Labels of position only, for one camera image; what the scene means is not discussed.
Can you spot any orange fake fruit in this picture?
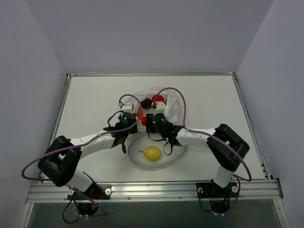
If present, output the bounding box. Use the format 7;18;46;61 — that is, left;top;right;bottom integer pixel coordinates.
136;107;144;118

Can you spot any red yellow fake peach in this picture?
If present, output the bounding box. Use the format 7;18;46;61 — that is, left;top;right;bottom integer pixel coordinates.
140;116;147;126

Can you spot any white plastic bag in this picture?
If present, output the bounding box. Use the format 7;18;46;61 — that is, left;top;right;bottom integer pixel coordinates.
127;87;183;133

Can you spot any yellow fake pear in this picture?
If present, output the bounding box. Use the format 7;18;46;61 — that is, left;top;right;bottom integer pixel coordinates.
138;146;162;162

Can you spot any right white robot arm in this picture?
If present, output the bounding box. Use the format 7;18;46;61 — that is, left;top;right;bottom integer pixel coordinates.
146;113;252;196

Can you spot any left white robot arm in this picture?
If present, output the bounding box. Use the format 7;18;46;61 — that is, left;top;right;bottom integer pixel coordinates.
38;112;136;199

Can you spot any dark fake fruit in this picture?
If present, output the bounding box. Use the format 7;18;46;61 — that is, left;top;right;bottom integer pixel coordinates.
141;98;152;110

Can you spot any red fake apple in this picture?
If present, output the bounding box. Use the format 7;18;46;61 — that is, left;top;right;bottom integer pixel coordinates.
151;95;165;103

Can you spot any white oval plate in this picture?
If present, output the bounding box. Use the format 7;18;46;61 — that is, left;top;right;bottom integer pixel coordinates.
127;133;188;169

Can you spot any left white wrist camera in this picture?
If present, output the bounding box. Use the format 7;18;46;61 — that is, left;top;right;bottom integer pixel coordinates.
117;101;134;114

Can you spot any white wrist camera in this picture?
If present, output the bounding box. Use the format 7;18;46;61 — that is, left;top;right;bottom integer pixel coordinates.
154;102;166;115
117;101;134;114

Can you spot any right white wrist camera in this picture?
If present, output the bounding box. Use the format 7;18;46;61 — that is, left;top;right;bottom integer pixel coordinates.
154;102;166;115

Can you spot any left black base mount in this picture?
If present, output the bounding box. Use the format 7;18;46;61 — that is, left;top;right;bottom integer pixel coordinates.
69;182;112;217

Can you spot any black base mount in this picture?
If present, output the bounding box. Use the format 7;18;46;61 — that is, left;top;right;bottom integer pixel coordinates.
69;182;112;217
196;181;240;217

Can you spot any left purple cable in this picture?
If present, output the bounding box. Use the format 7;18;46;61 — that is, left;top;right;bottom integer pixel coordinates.
20;94;141;217

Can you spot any purple cable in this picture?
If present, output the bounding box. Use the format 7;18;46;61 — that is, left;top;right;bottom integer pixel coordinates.
20;94;141;217
152;87;252;213

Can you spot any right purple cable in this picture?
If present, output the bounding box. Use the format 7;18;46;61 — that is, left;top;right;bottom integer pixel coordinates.
152;87;252;213

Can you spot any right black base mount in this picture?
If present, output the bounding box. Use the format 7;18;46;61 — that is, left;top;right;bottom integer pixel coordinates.
196;181;240;217

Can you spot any aluminium front rail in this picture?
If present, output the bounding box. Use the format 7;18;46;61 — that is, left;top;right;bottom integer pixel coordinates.
26;180;283;203

